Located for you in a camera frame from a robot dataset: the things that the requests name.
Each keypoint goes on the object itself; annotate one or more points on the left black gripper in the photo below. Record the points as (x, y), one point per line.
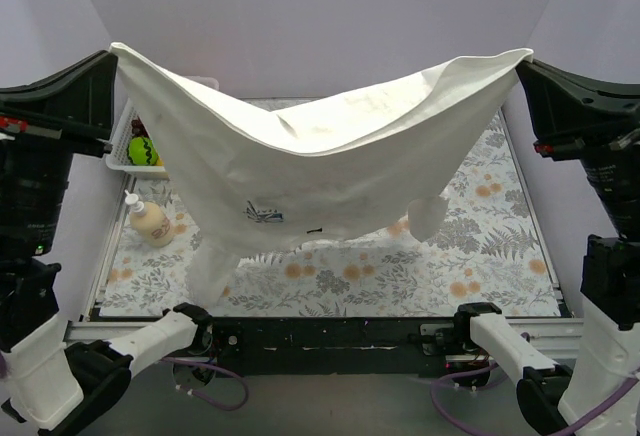
(46, 126)

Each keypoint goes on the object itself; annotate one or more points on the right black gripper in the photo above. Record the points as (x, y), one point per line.
(588, 132)

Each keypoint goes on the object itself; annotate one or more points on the white t-shirt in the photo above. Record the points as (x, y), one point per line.
(256, 181)

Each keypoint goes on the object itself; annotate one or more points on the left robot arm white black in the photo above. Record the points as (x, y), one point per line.
(59, 388)

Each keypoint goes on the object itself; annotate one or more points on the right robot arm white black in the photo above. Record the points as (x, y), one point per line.
(599, 395)

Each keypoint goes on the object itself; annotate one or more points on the purple toy grapes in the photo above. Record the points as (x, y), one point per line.
(138, 129)

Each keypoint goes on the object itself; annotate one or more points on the white plastic basket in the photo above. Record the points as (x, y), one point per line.
(118, 158)

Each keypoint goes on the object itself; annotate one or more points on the green toy watermelon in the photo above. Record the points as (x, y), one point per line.
(141, 152)

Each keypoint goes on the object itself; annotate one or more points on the white pump bottle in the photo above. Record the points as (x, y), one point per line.
(149, 220)

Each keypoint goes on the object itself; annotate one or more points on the floral patterned table mat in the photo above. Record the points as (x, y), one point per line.
(486, 250)

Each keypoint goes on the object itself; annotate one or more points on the aluminium frame rail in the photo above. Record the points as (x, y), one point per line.
(557, 338)

